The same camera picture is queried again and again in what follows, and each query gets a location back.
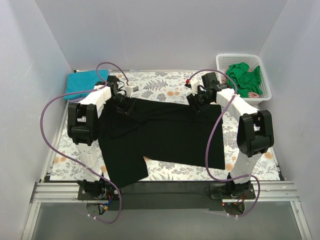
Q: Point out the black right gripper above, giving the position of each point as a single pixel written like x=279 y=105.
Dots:
x=195 y=103

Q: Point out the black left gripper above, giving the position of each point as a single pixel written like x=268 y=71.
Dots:
x=124 y=105

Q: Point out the black t shirt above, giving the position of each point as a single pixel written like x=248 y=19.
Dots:
x=159 y=131

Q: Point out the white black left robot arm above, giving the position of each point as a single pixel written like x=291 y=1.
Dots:
x=83 y=128

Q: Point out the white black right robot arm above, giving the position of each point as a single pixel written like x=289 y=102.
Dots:
x=255 y=133

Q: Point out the floral patterned table mat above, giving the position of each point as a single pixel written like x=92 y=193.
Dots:
x=68 y=170

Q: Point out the folded teal t shirt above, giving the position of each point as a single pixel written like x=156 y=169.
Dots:
x=83 y=81

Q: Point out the green t shirt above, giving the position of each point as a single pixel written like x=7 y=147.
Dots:
x=245 y=79

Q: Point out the white plastic laundry basket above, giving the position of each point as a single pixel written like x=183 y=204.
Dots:
x=224 y=60

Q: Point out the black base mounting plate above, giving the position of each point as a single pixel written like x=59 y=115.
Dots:
x=165 y=195

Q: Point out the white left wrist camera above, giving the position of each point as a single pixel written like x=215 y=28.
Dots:
x=130 y=89

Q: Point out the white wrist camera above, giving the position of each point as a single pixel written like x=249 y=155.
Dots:
x=130 y=89
x=193 y=85

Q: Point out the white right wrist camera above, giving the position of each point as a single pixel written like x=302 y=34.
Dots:
x=193 y=85

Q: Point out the aluminium frame rail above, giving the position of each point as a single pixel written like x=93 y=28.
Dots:
x=67 y=192

